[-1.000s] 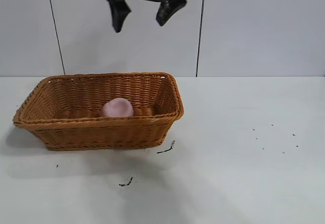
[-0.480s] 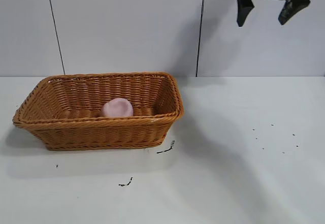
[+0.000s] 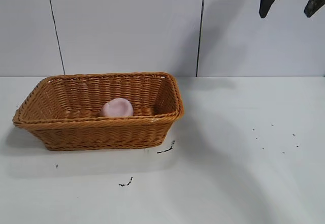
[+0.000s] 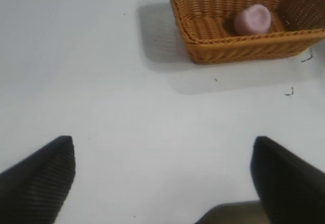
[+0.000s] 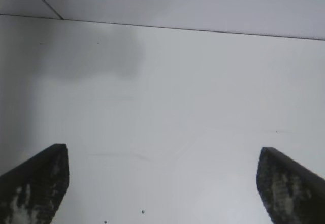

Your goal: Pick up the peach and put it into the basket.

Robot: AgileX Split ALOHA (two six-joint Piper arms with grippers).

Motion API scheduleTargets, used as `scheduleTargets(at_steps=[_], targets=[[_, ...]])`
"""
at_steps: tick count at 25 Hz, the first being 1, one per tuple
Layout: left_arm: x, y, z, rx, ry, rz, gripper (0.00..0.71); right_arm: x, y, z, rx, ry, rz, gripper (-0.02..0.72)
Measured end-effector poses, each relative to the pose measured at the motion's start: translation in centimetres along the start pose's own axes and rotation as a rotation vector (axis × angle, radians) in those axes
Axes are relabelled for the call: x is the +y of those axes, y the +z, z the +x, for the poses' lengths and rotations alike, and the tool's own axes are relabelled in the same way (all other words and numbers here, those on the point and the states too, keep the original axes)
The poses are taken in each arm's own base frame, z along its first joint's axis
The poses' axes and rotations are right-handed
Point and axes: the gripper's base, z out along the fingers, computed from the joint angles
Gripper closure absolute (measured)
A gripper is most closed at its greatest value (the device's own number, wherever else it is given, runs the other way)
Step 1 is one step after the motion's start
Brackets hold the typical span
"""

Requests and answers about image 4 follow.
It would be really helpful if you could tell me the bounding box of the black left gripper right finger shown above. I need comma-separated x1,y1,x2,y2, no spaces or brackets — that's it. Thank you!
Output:
250,136,325,224

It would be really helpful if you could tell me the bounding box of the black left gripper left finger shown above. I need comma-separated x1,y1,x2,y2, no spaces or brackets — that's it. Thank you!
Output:
0,135,76,224

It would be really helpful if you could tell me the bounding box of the pink peach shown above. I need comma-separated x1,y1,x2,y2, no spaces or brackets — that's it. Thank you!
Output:
234,4,271,35

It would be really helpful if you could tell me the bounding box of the brown wicker basket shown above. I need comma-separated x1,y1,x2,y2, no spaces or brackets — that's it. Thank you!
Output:
167,0,325,65

